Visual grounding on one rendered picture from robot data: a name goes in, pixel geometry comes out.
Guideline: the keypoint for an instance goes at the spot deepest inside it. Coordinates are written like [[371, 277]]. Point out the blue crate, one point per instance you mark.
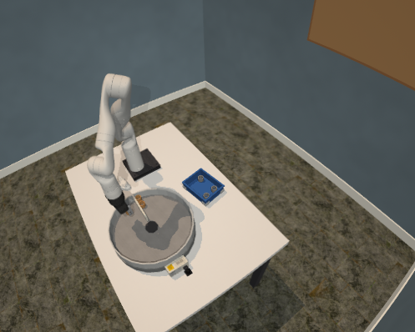
[[197, 189]]

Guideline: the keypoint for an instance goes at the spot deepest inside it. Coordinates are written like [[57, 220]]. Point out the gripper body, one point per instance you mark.
[[116, 197]]

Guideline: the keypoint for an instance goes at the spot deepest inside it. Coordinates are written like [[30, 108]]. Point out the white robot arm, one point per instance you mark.
[[114, 86]]

